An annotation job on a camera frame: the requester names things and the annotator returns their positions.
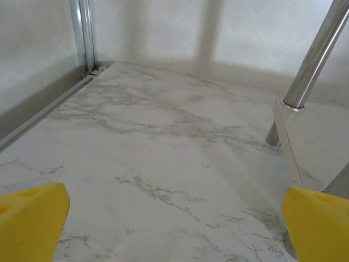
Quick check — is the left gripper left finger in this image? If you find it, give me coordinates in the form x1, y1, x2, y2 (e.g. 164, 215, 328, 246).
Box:
0, 182, 70, 262

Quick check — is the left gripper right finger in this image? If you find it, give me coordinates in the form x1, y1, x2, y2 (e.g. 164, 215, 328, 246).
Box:
281, 186, 349, 262

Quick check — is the two-tier shelf with steel legs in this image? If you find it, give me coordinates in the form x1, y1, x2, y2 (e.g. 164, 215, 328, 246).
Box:
266, 0, 349, 200

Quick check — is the aluminium side frame rail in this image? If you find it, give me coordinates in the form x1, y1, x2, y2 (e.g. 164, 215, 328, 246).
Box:
0, 64, 110, 153

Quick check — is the aluminium frame corner post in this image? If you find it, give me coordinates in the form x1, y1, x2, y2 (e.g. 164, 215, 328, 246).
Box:
69, 0, 97, 76

